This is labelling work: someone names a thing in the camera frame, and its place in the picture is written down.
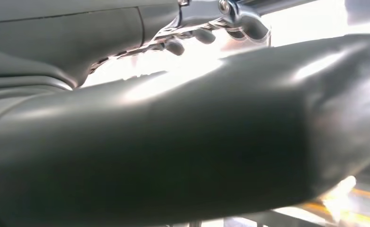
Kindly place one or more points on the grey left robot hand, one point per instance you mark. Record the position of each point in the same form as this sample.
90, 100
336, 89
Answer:
172, 141

